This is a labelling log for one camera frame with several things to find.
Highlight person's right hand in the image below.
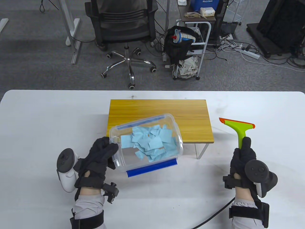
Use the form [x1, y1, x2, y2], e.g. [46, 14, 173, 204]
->
[229, 137, 257, 189]

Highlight person's left hand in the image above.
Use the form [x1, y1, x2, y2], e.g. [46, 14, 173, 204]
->
[74, 137, 119, 189]

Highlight green orange scraper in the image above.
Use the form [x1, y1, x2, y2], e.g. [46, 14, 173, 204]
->
[219, 117, 256, 151]

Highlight clear plastic storage box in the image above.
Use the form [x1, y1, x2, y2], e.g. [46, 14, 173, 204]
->
[109, 113, 184, 178]

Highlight pile of blue paper scraps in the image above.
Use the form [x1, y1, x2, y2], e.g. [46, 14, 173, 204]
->
[120, 124, 178, 163]

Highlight wooden tabletop organizer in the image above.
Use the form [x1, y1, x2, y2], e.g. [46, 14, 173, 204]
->
[107, 99, 214, 160]

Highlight person's right forearm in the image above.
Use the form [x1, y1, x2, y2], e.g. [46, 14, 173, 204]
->
[229, 187, 269, 229]

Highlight person's left forearm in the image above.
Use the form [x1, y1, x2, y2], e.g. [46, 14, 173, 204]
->
[70, 187, 106, 229]

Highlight white tissue box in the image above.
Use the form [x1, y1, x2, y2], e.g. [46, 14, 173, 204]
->
[199, 7, 216, 17]

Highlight black white left controller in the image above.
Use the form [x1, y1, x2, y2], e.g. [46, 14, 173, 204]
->
[56, 148, 80, 193]

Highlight white power strip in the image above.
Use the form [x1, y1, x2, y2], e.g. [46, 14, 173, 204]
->
[240, 49, 260, 60]

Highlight beige patterned bag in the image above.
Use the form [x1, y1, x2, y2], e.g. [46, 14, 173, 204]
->
[178, 56, 198, 77]

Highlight white rolling cart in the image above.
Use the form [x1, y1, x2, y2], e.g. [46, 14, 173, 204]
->
[173, 0, 217, 81]

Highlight black bag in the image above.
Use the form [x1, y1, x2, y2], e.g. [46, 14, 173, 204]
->
[164, 26, 202, 66]

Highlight white desk leg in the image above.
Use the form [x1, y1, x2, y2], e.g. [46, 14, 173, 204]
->
[58, 0, 81, 65]

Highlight blue water bottle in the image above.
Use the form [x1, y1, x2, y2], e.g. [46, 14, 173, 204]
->
[174, 29, 196, 44]

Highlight black equipment stand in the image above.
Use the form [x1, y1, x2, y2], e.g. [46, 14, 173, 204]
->
[247, 0, 305, 59]

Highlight black office chair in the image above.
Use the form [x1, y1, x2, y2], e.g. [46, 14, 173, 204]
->
[85, 0, 159, 90]

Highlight beige gloves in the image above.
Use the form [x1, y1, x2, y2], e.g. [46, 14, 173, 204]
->
[185, 12, 206, 19]

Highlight blue recycling bin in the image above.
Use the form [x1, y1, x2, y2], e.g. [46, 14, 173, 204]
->
[190, 0, 220, 12]

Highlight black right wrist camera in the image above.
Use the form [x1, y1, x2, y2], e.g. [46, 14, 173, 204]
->
[223, 175, 237, 189]

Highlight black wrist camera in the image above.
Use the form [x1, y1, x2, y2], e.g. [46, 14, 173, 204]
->
[223, 175, 237, 189]
[102, 182, 119, 204]

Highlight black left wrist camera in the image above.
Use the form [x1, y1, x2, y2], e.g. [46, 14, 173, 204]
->
[102, 182, 119, 204]

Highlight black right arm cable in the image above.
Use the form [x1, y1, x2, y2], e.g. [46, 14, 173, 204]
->
[189, 198, 235, 229]

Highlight bundle of floor cables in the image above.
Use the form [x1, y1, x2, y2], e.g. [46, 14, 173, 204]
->
[214, 33, 305, 72]

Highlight grey desk post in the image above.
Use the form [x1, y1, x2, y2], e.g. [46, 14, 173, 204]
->
[163, 0, 170, 62]

